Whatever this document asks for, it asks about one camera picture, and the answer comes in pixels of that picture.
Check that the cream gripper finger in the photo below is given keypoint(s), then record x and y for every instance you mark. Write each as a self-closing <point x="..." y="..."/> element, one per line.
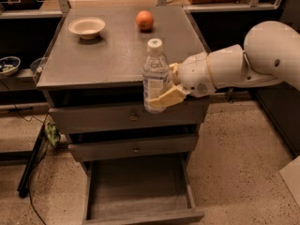
<point x="175" y="95"/>
<point x="173" y="73"/>

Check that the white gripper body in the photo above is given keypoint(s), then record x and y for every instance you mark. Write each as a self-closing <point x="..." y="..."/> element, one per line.
<point x="195" y="74"/>

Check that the clear plastic water bottle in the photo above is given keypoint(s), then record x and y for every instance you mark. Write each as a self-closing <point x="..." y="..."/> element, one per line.
<point x="155" y="74"/>

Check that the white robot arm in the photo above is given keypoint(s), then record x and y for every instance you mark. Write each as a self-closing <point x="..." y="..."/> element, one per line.
<point x="270" y="55"/>

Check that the top grey drawer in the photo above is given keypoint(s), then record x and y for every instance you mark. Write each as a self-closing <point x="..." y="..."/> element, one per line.
<point x="72" y="120"/>

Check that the grey wooden drawer cabinet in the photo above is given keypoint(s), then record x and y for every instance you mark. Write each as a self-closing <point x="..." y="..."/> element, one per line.
<point x="108" y="69"/>

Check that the bottom grey open drawer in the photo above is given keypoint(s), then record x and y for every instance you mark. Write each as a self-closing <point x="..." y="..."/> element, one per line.
<point x="150" y="190"/>

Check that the middle grey drawer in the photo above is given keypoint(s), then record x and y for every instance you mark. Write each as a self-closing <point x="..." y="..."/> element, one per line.
<point x="133" y="148"/>

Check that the orange fruit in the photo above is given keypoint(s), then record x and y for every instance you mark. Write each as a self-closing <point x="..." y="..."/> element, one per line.
<point x="145" y="20"/>

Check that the white paper bowl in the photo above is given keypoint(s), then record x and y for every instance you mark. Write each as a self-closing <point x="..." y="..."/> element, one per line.
<point x="86" y="28"/>

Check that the green power strip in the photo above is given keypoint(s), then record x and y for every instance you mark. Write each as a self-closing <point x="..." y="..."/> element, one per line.
<point x="52" y="134"/>

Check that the blue patterned small bowl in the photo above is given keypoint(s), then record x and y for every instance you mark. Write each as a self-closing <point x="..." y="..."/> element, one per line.
<point x="9" y="65"/>

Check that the black metal floor bar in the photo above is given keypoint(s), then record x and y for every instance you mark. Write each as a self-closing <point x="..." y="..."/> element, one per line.
<point x="23" y="185"/>

